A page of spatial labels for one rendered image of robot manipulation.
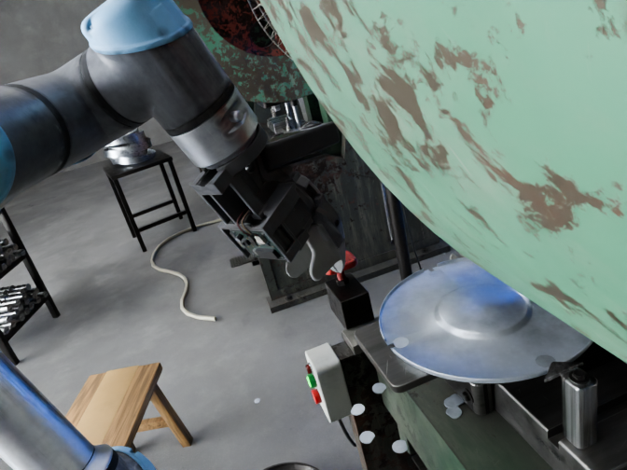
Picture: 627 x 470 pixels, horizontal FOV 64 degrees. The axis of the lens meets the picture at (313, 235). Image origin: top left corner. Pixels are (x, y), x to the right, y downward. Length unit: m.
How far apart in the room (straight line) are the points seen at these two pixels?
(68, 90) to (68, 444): 0.51
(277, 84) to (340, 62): 1.71
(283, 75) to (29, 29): 5.58
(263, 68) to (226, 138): 1.43
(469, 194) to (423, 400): 0.67
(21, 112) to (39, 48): 6.81
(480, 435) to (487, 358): 0.14
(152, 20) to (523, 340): 0.55
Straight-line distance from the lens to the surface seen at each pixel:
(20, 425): 0.79
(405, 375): 0.66
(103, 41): 0.44
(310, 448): 1.68
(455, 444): 0.76
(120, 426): 1.52
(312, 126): 0.56
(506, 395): 0.75
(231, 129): 0.46
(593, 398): 0.64
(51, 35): 7.20
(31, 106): 0.43
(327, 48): 0.18
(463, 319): 0.72
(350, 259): 0.97
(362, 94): 0.18
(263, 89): 1.88
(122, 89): 0.45
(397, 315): 0.76
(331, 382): 0.96
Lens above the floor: 1.21
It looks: 24 degrees down
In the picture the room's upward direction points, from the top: 14 degrees counter-clockwise
